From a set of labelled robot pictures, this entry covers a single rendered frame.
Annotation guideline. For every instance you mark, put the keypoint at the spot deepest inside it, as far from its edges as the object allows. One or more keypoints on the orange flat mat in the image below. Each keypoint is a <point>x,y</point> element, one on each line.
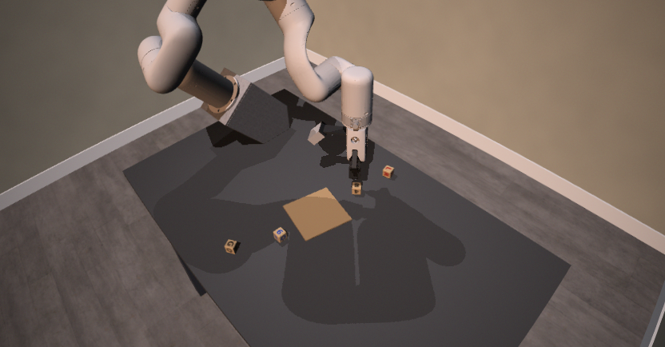
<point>316,213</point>

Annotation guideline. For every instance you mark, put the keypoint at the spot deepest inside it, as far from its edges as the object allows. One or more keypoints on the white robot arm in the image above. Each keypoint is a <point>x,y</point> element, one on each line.
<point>169,62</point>

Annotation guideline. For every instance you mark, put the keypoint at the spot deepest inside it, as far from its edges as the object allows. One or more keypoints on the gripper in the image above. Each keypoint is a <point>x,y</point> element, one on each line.
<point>356,145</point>

